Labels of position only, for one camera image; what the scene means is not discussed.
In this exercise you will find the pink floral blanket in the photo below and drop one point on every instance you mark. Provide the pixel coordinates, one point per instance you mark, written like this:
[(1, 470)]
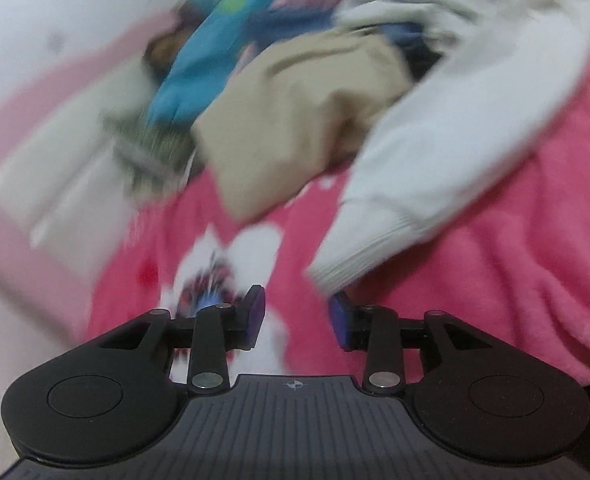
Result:
[(525, 210)]

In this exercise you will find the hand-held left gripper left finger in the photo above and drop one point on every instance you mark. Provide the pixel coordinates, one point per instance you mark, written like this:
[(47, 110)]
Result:
[(255, 315)]

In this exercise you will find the grey folded clothes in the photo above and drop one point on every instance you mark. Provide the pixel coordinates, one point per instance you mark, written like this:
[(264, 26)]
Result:
[(155, 150)]

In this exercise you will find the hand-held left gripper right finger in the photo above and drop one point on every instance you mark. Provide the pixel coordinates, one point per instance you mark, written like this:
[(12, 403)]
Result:
[(340, 322)]

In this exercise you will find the beige pants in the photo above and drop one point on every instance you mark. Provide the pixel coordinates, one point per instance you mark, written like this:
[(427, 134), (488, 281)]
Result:
[(295, 110)]

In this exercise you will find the white long-sleeve sweater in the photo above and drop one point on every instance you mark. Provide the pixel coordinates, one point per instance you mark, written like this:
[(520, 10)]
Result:
[(450, 135)]

